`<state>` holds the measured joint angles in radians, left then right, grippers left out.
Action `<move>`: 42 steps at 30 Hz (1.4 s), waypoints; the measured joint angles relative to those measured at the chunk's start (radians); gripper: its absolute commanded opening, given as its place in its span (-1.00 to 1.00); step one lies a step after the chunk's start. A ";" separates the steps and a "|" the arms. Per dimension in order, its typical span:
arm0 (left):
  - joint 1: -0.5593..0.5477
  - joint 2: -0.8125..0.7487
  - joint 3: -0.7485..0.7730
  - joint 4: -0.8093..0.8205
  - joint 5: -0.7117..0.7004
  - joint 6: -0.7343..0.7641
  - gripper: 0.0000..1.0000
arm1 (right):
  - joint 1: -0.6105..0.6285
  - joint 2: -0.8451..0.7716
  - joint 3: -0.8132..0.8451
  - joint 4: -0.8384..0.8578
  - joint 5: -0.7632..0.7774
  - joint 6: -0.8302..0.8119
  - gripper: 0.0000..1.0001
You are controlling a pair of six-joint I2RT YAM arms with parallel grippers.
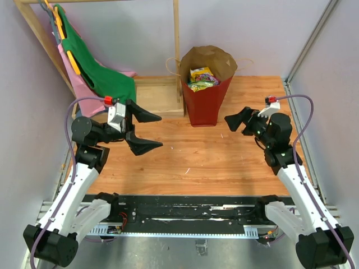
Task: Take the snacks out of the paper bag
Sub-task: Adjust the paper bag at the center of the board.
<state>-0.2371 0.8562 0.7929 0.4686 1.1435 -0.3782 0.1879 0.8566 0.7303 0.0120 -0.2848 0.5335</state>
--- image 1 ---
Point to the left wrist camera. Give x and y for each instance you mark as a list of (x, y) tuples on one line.
[(116, 117)]

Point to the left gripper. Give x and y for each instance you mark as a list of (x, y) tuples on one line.
[(138, 145)]

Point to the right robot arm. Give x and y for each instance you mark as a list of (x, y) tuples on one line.
[(320, 241)]

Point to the aluminium frame post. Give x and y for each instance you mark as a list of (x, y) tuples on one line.
[(325, 16)]

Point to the grey hanger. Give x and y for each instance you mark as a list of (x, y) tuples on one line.
[(54, 28)]

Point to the pink shirt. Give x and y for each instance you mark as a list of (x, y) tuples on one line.
[(79, 85)]

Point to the wooden clothes rack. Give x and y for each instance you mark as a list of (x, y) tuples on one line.
[(160, 95)]

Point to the red brown paper bag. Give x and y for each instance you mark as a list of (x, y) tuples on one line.
[(203, 106)]

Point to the green shirt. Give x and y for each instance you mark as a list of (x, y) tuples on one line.
[(102, 80)]

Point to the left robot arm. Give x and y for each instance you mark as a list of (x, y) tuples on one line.
[(58, 234)]

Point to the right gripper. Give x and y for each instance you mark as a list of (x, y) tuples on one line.
[(234, 121)]

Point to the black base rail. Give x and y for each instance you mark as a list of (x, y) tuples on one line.
[(190, 215)]

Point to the yellow hanger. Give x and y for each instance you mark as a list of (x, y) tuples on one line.
[(67, 47)]

